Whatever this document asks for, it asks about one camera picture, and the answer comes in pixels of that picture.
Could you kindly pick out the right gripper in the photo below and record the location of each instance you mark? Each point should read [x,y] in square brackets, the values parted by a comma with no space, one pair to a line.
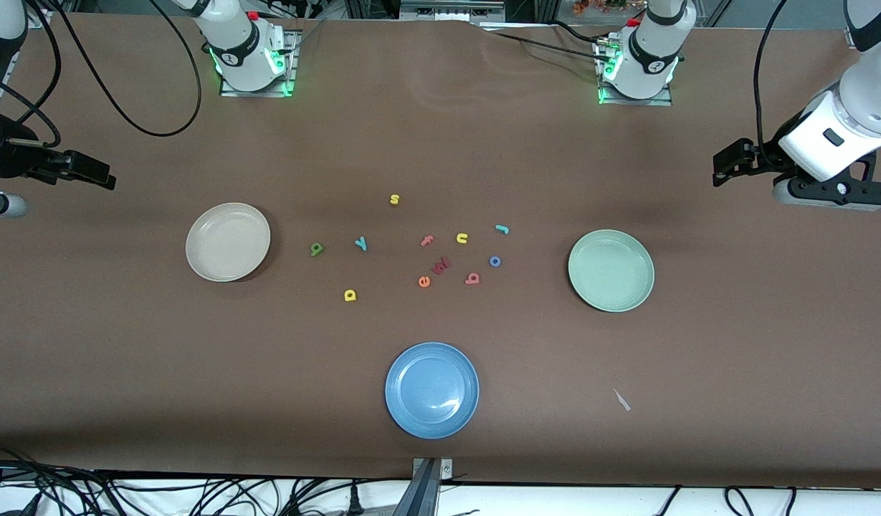
[13,158]

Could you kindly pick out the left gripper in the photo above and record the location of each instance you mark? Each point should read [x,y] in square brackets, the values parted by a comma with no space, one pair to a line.
[761,157]

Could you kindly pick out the teal letter y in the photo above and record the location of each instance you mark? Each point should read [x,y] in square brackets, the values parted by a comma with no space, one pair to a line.
[361,244]

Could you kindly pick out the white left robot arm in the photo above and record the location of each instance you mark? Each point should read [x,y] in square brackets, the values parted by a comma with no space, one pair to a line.
[651,50]

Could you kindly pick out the green plate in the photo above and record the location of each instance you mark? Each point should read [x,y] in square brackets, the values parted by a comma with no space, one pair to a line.
[611,271]

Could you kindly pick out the beige brown plate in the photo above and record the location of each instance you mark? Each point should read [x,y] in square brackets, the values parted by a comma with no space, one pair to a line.
[228,242]

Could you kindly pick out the brown paper table cover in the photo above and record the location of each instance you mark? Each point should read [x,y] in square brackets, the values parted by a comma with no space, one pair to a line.
[125,358]

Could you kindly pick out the orange decoration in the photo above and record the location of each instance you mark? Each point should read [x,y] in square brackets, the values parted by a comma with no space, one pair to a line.
[598,6]

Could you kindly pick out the white paper scrap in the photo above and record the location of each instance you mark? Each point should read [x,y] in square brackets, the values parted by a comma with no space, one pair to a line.
[621,400]

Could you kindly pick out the dark red letter w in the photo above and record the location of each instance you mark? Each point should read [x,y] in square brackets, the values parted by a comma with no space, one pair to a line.
[440,266]

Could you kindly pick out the blue plate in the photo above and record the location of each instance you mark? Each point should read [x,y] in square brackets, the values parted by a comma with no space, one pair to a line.
[431,390]

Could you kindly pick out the black power plug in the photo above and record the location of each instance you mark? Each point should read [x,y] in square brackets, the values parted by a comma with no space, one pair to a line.
[354,502]

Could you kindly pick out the aluminium table side rail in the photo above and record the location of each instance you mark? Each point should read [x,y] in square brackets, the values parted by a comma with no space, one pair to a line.
[11,72]

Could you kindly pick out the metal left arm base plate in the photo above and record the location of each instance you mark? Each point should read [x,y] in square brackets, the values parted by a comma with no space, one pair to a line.
[662,102]

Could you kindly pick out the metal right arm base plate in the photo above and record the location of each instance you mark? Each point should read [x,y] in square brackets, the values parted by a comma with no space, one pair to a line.
[291,79]

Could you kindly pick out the silver metal frame piece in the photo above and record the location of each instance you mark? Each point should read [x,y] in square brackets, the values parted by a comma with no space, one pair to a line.
[451,10]

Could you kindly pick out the silver table edge bracket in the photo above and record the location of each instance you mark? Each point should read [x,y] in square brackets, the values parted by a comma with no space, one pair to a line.
[446,467]

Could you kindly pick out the dark grey camera post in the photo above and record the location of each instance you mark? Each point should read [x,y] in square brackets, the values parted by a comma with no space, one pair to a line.
[420,494]

